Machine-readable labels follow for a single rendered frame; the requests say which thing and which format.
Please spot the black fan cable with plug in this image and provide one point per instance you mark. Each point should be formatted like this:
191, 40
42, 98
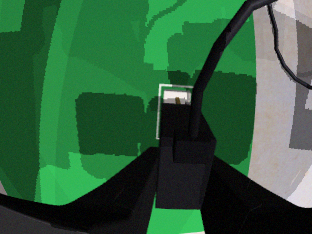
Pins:
186, 143

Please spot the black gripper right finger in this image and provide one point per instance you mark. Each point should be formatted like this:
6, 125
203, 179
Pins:
235, 204

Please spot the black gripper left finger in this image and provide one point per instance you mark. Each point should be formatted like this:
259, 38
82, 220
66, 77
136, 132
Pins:
122, 205

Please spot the green circuit board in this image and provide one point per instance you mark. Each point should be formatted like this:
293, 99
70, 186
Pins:
82, 83

